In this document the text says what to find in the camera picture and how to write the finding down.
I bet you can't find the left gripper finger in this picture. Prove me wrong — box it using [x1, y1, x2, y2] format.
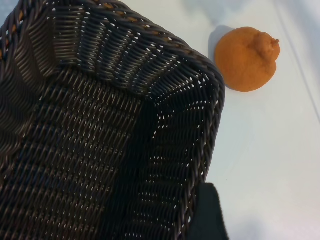
[192, 182, 230, 240]

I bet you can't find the dark brown wicker basket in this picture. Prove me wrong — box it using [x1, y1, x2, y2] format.
[0, 0, 226, 240]

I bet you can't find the bumpy orange fruit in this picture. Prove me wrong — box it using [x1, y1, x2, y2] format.
[214, 26, 281, 93]

